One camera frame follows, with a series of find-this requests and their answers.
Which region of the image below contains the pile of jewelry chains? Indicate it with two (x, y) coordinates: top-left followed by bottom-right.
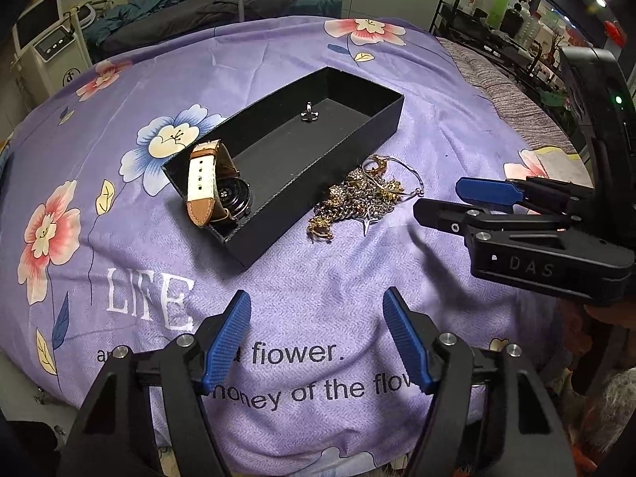
(307, 166), (413, 244)

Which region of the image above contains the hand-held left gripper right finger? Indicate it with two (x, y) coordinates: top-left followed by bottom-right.
(382, 287), (577, 477)

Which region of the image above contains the teal blanket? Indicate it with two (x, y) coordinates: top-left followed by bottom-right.
(82, 0), (200, 48)

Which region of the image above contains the grey striped blanket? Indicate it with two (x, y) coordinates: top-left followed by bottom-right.
(437, 35), (592, 160)

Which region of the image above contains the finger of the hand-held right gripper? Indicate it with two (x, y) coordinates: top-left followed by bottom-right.
(456, 176), (597, 215)
(413, 198), (636, 306)

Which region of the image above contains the white grey handheld device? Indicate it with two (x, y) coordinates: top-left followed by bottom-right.
(72, 4), (100, 31)

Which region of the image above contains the black metal rack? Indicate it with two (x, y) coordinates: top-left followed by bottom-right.
(430, 0), (572, 105)

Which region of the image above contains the dark grey blanket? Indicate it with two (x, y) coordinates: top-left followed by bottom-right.
(107, 0), (343, 58)

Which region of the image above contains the purple floral blanket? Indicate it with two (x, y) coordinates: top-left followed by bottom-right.
(0, 16), (592, 477)

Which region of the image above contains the brown leather strap watch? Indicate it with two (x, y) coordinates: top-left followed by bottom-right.
(186, 140), (252, 228)

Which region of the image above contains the black rectangular box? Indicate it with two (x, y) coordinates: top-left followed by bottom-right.
(161, 66), (405, 271)

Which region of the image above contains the row of white bottles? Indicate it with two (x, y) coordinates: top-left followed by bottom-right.
(460, 0), (562, 45)

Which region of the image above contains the green bottle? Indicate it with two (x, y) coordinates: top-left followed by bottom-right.
(487, 0), (512, 29)

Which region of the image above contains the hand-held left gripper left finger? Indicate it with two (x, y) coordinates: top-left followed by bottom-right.
(57, 289), (252, 477)

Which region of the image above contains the beige floral cloth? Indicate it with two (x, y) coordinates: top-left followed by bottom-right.
(547, 303), (636, 473)

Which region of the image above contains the white machine with screen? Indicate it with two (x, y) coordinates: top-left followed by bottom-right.
(11, 0), (95, 95)

